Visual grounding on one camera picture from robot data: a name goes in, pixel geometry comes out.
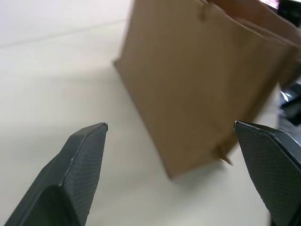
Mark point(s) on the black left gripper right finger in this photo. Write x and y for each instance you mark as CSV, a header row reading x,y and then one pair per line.
x,y
275,169

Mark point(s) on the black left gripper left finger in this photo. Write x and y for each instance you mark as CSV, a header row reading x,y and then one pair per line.
x,y
73,179

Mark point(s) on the brown paper bag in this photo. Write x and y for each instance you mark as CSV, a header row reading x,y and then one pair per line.
x,y
200,87

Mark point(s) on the dark rounded object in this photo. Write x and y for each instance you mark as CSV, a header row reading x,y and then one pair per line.
x,y
290,103

